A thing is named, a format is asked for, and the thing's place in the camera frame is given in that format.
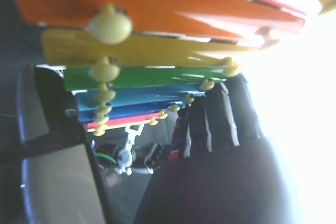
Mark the rainbow wooden hand piano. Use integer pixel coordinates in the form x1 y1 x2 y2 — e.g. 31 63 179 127
7 0 336 137

